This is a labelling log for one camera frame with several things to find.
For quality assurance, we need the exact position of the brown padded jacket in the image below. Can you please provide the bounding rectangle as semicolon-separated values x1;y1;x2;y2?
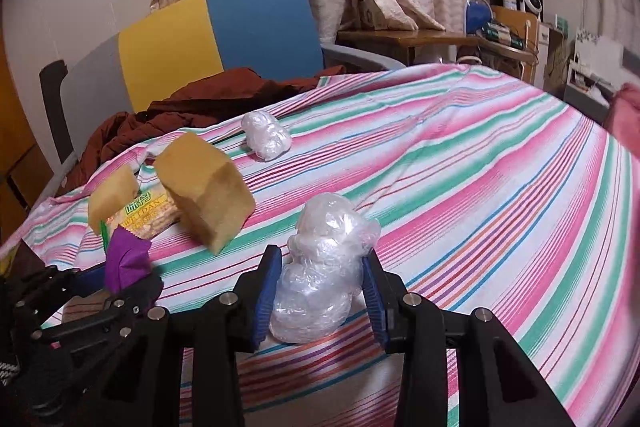
62;66;346;192

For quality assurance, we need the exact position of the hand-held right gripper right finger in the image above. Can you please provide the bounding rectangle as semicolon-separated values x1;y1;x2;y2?
362;252;576;427

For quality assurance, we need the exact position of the yellow sponge block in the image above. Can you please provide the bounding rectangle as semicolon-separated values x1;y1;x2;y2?
152;132;256;256

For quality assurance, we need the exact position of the orange wooden cabinet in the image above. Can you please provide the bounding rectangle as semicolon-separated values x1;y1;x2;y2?
0;32;56;228

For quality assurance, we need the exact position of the purple packet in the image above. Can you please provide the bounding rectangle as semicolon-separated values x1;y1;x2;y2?
101;219;153;294

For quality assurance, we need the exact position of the pink cloth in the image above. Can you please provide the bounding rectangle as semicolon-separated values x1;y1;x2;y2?
602;84;640;148

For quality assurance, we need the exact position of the cracker packet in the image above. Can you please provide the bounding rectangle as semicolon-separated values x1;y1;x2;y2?
102;189;182;240

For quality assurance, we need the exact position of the printed cardboard box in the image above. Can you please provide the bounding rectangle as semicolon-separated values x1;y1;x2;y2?
357;0;418;32

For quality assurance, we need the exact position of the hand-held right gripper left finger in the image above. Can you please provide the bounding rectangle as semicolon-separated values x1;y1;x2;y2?
100;244;284;427

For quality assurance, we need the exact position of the wooden side table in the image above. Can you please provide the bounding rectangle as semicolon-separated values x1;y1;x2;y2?
336;29;538;72

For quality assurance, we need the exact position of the brown cardboard box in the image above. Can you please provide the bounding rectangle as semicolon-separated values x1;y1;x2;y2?
537;24;571;95

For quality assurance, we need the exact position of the striped tablecloth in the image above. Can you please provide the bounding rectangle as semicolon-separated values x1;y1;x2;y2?
0;62;633;427

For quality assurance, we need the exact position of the grey yellow blue chair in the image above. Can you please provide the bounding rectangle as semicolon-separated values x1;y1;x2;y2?
60;0;406;188

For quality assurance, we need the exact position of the blue desk fan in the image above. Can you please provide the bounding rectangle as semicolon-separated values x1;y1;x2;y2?
462;0;493;38

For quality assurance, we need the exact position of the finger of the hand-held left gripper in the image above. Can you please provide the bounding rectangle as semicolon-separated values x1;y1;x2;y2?
32;279;165;348
10;267;108;308

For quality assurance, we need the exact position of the yellow sponge piece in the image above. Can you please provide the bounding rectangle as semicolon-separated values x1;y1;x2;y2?
88;166;141;235

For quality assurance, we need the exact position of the black rolled mat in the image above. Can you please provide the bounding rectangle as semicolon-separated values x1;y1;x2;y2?
39;59;76;168

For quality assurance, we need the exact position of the white shelf unit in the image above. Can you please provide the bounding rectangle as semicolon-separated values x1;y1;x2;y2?
565;32;626;118

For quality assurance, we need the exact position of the clear plastic wrap ball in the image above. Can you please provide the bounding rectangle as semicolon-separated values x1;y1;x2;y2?
241;110;292;162
269;193;381;344

